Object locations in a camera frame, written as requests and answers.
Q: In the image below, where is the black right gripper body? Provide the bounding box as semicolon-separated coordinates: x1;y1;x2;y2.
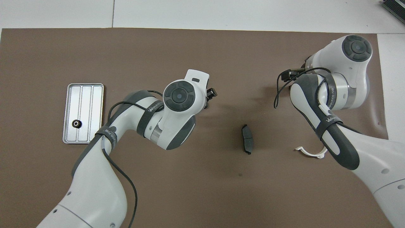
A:
280;68;307;79

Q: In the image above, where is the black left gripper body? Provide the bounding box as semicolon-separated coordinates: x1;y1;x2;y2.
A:
205;88;218;109

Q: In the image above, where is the silver metal tray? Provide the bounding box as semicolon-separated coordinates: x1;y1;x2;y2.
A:
63;83;104;144

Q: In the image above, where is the brown table mat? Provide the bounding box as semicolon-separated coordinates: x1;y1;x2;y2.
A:
0;28;397;228

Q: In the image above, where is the long grey brake pad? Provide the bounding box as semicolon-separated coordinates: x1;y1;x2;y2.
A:
241;124;254;155

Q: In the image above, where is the grey ribbed device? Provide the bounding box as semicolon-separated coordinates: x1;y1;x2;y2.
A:
381;0;405;16

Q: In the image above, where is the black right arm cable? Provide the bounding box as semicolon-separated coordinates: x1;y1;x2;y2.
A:
274;67;333;109

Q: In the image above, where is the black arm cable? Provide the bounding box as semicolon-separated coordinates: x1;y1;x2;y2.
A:
101;90;165;228
274;67;333;109

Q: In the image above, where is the white curved plastic bracket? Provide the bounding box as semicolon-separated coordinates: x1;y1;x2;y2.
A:
295;146;326;159

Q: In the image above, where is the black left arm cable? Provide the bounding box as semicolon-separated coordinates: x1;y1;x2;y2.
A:
101;90;165;228

